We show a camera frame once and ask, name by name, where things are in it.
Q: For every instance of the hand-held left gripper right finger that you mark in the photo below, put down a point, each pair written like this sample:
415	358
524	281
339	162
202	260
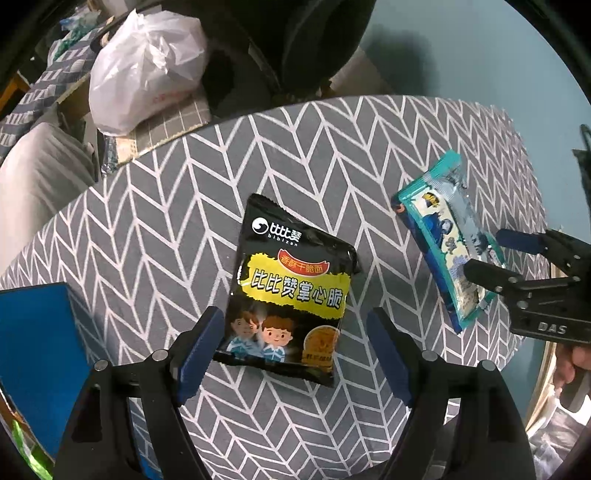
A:
392	362

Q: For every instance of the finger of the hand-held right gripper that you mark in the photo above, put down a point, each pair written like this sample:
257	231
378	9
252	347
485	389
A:
517	241
489	274

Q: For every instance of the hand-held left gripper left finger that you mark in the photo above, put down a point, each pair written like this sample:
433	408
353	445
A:
198	357

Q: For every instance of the teal snack packet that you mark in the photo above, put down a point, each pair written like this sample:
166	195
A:
443	230

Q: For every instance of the black snack packet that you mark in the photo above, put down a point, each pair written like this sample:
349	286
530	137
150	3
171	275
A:
286	286

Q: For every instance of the blue cardboard box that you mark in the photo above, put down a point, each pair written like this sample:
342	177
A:
37	350

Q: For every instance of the person's right hand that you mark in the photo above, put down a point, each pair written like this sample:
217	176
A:
564	364

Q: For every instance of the beige round rim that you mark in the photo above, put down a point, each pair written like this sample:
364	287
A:
541	392

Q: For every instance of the clear plastic bag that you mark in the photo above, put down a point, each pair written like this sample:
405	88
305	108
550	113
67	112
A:
554	438

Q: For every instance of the grey chevron tablecloth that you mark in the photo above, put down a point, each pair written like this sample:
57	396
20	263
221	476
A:
161	221

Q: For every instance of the green snack packet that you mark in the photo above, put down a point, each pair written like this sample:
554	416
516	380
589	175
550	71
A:
27	454

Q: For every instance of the checked seat cushion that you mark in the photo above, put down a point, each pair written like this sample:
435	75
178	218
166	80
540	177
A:
175	120

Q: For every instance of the white plastic bag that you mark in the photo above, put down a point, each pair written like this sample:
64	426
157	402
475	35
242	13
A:
138	74

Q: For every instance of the black office chair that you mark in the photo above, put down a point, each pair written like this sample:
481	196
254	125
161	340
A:
300	46

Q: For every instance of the grey diamond patterned mattress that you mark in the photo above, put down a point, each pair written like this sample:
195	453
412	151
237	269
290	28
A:
46	87

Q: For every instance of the teal plastic bags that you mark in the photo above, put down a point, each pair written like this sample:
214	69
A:
74	27

